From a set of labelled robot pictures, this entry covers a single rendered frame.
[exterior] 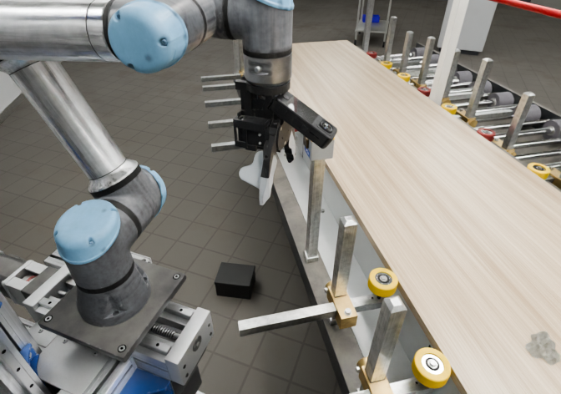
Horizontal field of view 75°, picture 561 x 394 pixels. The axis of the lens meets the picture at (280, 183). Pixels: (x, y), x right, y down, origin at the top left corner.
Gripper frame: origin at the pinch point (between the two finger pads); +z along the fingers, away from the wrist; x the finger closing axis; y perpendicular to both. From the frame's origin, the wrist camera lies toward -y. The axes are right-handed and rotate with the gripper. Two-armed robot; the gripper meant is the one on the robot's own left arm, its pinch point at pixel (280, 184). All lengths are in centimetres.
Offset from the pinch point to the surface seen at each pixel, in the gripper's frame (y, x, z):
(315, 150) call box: 2.4, -35.7, 13.1
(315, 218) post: 2, -38, 41
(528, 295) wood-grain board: -61, -29, 42
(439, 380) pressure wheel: -38, 4, 41
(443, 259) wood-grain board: -39, -35, 42
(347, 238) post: -12.2, -16.3, 25.1
